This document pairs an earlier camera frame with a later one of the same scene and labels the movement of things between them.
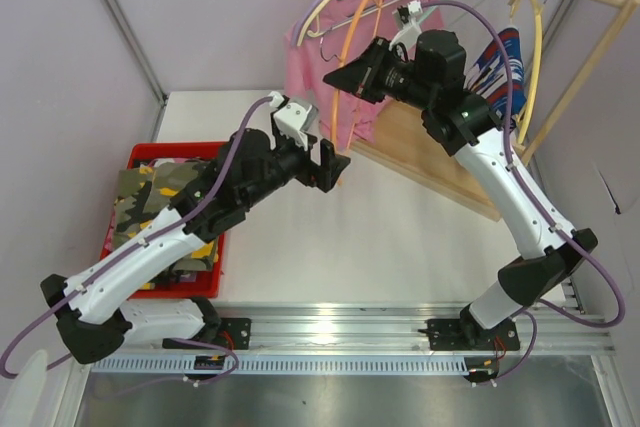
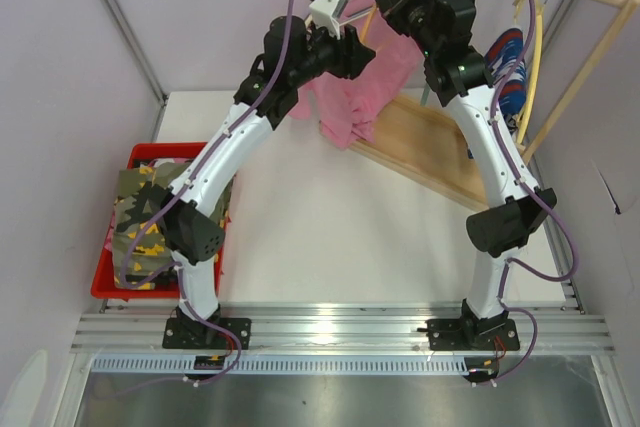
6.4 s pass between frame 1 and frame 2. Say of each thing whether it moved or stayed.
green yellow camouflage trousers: stayed
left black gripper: moved
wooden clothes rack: stayed
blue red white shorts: stayed
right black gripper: moved
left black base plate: stayed
